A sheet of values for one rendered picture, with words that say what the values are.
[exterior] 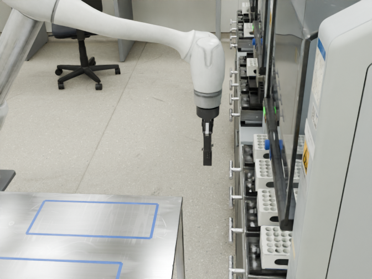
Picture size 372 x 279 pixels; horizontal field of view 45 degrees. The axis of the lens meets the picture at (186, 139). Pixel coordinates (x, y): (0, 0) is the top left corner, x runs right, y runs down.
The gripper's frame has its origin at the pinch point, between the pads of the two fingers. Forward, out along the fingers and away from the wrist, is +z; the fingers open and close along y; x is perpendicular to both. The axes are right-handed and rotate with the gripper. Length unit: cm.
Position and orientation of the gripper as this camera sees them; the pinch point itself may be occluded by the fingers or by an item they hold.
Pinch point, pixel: (207, 156)
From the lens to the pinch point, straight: 154.1
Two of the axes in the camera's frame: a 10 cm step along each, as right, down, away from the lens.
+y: 0.8, -5.2, 8.5
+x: -10.0, -0.3, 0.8
